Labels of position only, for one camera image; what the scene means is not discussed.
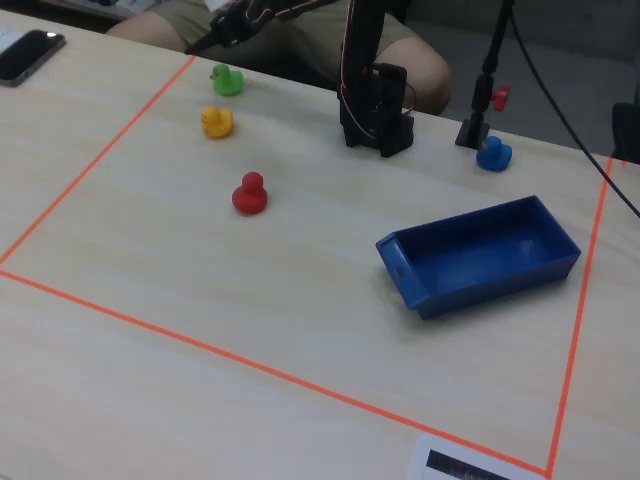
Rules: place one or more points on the black smartphone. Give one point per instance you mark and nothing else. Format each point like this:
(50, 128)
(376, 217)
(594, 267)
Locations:
(30, 55)

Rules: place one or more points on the person's left leg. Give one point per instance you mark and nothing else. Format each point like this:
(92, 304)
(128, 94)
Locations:
(425, 70)

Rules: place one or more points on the red rubber duck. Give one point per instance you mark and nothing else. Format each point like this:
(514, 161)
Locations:
(250, 197)

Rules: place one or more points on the person's leg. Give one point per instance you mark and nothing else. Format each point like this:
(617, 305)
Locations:
(160, 25)
(425, 70)

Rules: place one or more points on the red clamp knob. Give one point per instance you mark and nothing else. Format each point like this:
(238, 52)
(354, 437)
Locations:
(501, 97)

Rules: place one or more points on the blue rubber duck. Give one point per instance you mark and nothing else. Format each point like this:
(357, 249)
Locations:
(494, 156)

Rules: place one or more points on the white paper with black bar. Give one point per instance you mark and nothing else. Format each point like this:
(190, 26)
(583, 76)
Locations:
(420, 460)

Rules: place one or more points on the short orange tape strip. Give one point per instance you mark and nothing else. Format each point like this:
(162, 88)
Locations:
(100, 157)
(583, 300)

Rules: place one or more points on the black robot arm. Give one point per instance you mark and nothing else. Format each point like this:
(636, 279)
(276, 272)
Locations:
(372, 115)

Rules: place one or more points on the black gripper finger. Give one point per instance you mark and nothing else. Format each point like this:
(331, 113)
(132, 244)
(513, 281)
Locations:
(202, 42)

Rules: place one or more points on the blue plastic box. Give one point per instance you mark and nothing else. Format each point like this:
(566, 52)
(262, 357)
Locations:
(475, 260)

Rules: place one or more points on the long orange tape strip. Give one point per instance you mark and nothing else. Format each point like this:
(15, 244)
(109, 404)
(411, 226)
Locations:
(250, 362)

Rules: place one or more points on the yellow rubber duck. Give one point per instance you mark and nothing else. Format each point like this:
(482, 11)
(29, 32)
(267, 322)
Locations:
(220, 124)

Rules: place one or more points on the green rubber duck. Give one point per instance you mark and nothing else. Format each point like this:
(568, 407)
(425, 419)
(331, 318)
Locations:
(229, 82)

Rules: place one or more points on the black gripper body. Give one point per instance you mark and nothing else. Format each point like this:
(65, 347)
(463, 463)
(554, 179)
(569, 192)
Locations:
(223, 28)

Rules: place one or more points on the person's right leg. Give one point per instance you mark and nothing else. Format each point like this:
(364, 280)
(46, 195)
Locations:
(160, 25)

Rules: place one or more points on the black chair part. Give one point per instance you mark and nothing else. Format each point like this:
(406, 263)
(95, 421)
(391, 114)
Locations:
(627, 130)

